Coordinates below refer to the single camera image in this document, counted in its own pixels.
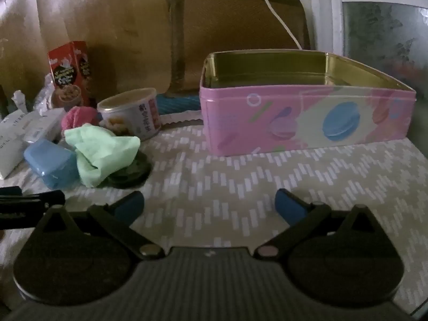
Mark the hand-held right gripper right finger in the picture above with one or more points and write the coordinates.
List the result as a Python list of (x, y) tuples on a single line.
[(288, 207)]

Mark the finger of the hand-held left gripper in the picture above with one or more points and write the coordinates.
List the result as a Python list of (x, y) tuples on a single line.
[(30, 207)]

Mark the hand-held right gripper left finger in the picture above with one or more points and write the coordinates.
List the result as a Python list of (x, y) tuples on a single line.
[(130, 205)]

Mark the light green cloth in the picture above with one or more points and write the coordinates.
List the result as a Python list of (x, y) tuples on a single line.
[(100, 153)]

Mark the pink tin box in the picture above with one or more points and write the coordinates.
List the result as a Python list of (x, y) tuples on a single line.
[(240, 123)]

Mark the black round lid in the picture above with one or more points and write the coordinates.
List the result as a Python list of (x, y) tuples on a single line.
[(133, 174)]

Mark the blue plastic case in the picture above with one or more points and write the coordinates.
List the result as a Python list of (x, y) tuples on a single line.
[(50, 164)]

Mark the patterned tablecloth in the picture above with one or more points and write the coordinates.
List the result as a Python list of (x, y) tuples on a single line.
[(217, 180)]

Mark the white printed bag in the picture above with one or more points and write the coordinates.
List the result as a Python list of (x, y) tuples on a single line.
[(20, 130)]

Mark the food can with white label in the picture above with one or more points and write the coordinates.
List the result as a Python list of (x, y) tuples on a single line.
[(133, 113)]

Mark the white scalloped liner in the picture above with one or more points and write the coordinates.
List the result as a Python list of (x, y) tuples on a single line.
[(182, 117)]

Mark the teal ribbed mat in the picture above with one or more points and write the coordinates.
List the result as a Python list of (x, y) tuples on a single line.
[(177, 105)]

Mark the clear plastic bag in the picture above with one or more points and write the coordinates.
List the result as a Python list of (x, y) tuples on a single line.
[(43, 97)]

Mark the red cereal box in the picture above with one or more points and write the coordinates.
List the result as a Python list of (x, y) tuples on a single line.
[(67, 70)]

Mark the wooden board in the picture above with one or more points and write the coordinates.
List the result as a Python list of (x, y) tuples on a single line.
[(117, 23)]

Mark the brown tray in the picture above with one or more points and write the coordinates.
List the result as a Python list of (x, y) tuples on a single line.
[(234, 23)]

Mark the white window frame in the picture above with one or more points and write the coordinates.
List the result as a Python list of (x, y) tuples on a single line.
[(334, 13)]

